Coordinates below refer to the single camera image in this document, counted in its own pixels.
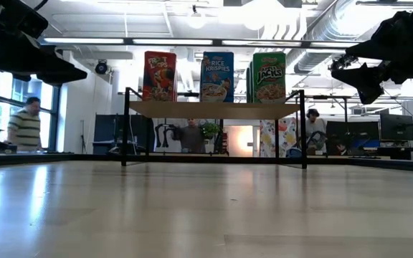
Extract black computer monitor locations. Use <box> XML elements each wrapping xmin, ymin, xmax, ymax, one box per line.
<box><xmin>325</xmin><ymin>120</ymin><xmax>380</xmax><ymax>153</ymax></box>
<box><xmin>380</xmin><ymin>113</ymin><xmax>413</xmax><ymax>142</ymax></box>

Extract large window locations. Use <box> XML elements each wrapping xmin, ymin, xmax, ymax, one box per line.
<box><xmin>0</xmin><ymin>64</ymin><xmax>62</xmax><ymax>153</ymax></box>

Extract colourful floral panel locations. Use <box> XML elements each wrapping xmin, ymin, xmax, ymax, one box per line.
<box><xmin>259</xmin><ymin>117</ymin><xmax>298</xmax><ymax>158</ymax></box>

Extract dark blue partition panel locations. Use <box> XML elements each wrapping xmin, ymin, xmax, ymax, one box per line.
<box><xmin>92</xmin><ymin>113</ymin><xmax>156</xmax><ymax>155</ymax></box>

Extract black aluminium table frame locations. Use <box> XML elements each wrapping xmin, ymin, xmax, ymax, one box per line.
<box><xmin>0</xmin><ymin>152</ymin><xmax>413</xmax><ymax>173</ymax></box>

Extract blue Rice Krispies cereal box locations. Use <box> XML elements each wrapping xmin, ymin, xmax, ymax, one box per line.
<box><xmin>199</xmin><ymin>51</ymin><xmax>235</xmax><ymax>103</ymax></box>

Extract wooden shelf black metal legs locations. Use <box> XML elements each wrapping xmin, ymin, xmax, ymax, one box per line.
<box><xmin>121</xmin><ymin>87</ymin><xmax>308</xmax><ymax>170</ymax></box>

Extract silver ventilation duct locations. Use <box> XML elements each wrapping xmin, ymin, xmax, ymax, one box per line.
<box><xmin>274</xmin><ymin>0</ymin><xmax>372</xmax><ymax>75</ymax></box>

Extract long ceiling light bar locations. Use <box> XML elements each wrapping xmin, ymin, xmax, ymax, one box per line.
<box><xmin>41</xmin><ymin>35</ymin><xmax>364</xmax><ymax>50</ymax></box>

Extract green potted plant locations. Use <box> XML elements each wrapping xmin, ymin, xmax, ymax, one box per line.
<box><xmin>199</xmin><ymin>122</ymin><xmax>222</xmax><ymax>141</ymax></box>

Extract white round ceiling lamp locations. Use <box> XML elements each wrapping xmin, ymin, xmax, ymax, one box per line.
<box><xmin>186</xmin><ymin>5</ymin><xmax>207</xmax><ymax>30</ymax></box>

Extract black round ceiling speaker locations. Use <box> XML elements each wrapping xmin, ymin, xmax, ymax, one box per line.
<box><xmin>95</xmin><ymin>59</ymin><xmax>109</xmax><ymax>75</ymax></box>

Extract black track spotlights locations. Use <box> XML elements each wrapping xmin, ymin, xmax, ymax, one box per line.
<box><xmin>328</xmin><ymin>53</ymin><xmax>353</xmax><ymax>72</ymax></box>

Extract person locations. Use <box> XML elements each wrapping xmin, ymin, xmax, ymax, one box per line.
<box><xmin>305</xmin><ymin>108</ymin><xmax>328</xmax><ymax>155</ymax></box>
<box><xmin>6</xmin><ymin>96</ymin><xmax>43</xmax><ymax>152</ymax></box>
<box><xmin>178</xmin><ymin>118</ymin><xmax>206</xmax><ymax>154</ymax></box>

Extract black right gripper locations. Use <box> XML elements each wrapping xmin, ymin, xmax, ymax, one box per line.
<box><xmin>331</xmin><ymin>0</ymin><xmax>413</xmax><ymax>105</ymax></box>

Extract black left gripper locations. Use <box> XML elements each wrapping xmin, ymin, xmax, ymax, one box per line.
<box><xmin>0</xmin><ymin>0</ymin><xmax>88</xmax><ymax>86</ymax></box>

